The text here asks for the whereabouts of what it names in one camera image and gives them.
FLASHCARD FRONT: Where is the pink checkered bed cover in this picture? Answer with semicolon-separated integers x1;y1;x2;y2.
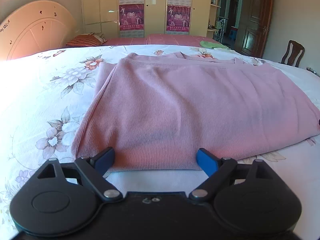
103;34;219;47

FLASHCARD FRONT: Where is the pink knit sweater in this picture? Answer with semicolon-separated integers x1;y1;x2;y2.
71;52;319;171

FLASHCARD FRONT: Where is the cream round headboard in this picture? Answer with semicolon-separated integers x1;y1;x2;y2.
1;0;77;61

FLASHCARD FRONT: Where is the orange striped pillow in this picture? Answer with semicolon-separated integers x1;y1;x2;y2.
66;33;107;47

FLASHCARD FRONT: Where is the cream glossy wardrobe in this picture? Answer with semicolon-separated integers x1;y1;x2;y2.
82;0;219;40

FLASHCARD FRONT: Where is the lower right magenta poster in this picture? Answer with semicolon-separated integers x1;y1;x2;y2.
166;5;191;34

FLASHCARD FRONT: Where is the lower left magenta poster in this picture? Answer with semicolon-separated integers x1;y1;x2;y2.
119;4;144;38

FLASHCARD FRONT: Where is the green cloth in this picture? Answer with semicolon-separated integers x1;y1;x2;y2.
200;41;229;49

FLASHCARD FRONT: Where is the dark wooden chair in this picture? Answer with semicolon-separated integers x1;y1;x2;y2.
281;40;305;68

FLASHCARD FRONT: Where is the dark brown wooden door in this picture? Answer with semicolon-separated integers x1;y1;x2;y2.
234;0;273;58

